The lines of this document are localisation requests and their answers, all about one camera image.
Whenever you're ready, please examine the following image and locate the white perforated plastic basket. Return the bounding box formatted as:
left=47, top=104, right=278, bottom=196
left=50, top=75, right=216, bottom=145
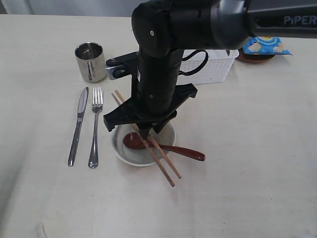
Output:
left=177, top=50, right=239, bottom=85

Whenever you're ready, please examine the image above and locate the blue chips bag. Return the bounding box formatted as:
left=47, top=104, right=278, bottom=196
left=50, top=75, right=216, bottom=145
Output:
left=242, top=37, right=292, bottom=55

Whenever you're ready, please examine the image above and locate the beige ceramic bowl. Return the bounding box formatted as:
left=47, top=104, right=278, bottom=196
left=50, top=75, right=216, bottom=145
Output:
left=112, top=123, right=176, bottom=167

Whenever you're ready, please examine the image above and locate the brown wooden chopstick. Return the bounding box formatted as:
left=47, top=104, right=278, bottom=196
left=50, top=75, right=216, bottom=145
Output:
left=114, top=89, right=182, bottom=179
left=111, top=93, right=175, bottom=187

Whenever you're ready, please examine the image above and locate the brown wooden plate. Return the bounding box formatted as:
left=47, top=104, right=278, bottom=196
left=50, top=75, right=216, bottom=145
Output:
left=236, top=52, right=275, bottom=63

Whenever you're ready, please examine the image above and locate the red-brown wooden spoon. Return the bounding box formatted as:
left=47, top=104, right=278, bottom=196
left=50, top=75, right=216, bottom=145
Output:
left=123, top=132, right=206, bottom=161

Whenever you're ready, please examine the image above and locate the shiny steel cup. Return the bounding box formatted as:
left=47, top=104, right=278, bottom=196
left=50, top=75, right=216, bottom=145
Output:
left=75, top=42, right=107, bottom=82

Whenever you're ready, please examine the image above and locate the silver fork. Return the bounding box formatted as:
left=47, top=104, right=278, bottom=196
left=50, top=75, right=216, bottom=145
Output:
left=88, top=87, right=104, bottom=169

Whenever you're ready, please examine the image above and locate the silver table knife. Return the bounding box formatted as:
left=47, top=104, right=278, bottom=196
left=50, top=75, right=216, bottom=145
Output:
left=67, top=87, right=89, bottom=167

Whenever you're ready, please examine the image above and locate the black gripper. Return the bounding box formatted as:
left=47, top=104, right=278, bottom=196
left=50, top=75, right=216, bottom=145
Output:
left=104, top=50, right=197, bottom=139

